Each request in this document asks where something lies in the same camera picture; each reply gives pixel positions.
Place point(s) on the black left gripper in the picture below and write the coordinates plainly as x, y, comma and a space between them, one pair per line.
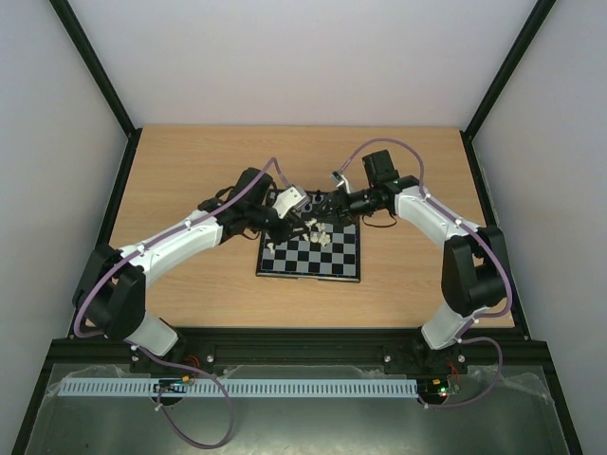
292, 221

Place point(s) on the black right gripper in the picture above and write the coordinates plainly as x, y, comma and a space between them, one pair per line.
333, 205

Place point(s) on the black and grey chessboard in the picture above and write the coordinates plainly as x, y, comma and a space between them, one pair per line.
304, 257

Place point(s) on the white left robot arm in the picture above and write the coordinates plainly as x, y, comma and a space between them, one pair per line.
110, 299

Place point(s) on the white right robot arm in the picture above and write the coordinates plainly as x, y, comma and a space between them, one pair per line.
474, 277

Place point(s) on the white pawn piece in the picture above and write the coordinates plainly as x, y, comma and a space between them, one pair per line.
310, 222

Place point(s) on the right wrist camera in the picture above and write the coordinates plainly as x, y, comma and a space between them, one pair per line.
341, 182

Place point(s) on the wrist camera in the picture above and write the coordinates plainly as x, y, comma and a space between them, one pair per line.
292, 198
341, 182

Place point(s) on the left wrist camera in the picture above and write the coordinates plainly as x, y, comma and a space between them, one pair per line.
292, 198

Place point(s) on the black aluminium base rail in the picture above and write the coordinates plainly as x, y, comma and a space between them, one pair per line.
392, 351

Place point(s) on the light blue cable duct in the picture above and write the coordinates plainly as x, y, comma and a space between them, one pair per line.
240, 388

